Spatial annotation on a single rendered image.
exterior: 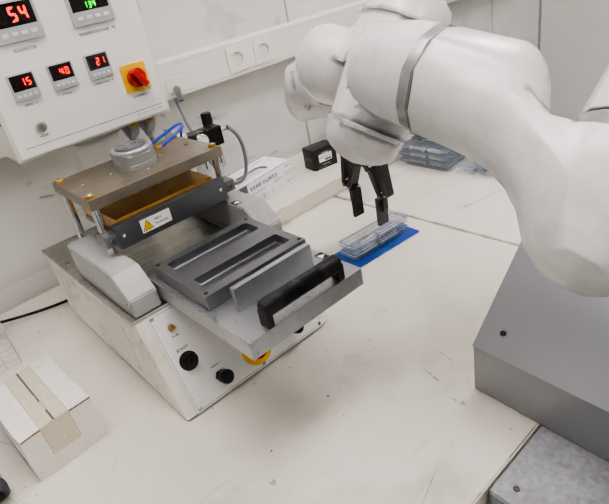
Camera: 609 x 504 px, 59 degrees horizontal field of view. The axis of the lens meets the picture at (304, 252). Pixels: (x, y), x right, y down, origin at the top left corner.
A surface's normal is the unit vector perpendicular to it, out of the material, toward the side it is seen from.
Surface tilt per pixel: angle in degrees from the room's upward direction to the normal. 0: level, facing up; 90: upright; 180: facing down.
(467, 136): 92
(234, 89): 90
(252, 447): 0
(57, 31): 90
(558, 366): 44
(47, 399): 1
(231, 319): 0
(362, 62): 72
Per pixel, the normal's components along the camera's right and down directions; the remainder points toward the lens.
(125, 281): 0.29, -0.48
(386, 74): -0.75, 0.17
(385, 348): -0.18, -0.86
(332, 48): -0.11, 0.02
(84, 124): 0.66, 0.26
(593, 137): -0.66, -0.46
